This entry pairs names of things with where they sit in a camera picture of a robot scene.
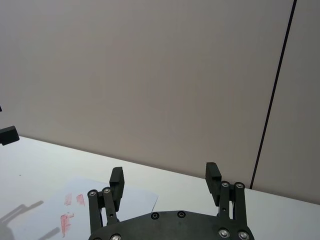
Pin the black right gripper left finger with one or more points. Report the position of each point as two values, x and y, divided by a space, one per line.
117 187

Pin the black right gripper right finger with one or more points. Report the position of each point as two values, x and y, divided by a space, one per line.
213 183

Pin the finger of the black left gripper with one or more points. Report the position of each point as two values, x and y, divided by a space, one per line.
8 136

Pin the white paper sheet, red marks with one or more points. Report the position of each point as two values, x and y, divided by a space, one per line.
50 215

